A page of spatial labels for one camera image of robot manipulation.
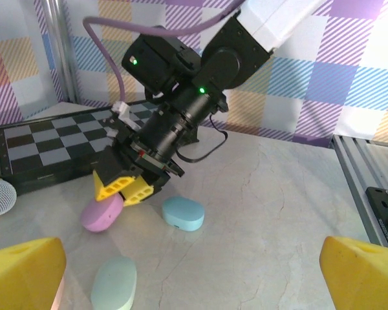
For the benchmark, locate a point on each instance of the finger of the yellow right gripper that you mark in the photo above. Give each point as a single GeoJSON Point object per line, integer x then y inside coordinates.
{"type": "Point", "coordinates": [98, 190]}
{"type": "Point", "coordinates": [142, 184]}

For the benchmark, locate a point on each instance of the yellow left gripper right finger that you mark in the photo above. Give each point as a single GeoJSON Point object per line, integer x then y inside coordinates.
{"type": "Point", "coordinates": [362, 281]}

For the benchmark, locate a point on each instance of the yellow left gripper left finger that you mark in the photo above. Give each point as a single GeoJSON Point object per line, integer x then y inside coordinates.
{"type": "Point", "coordinates": [26, 277]}

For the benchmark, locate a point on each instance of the purple earbud charging case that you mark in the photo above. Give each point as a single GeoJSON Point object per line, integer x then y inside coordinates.
{"type": "Point", "coordinates": [98, 216]}

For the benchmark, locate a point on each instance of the blue earbud charging case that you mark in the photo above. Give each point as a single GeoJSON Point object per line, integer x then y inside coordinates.
{"type": "Point", "coordinates": [182, 211]}

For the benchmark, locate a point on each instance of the mint green earbud charging case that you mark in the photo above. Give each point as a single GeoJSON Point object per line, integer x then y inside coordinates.
{"type": "Point", "coordinates": [113, 284]}

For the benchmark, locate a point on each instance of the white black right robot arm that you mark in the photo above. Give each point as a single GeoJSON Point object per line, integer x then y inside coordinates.
{"type": "Point", "coordinates": [226, 64]}

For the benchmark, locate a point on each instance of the black grey chessboard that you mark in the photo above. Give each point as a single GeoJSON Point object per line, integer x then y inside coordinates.
{"type": "Point", "coordinates": [51, 142]}

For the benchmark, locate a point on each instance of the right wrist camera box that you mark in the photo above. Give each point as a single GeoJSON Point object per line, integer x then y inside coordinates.
{"type": "Point", "coordinates": [124, 111]}

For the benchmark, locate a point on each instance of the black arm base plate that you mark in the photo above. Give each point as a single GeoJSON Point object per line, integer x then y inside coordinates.
{"type": "Point", "coordinates": [380, 210]}

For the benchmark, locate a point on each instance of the aluminium slotted base rail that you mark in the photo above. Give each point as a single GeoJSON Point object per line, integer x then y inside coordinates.
{"type": "Point", "coordinates": [352, 161]}

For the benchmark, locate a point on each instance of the aluminium frame post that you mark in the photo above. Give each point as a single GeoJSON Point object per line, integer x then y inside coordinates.
{"type": "Point", "coordinates": [63, 48]}

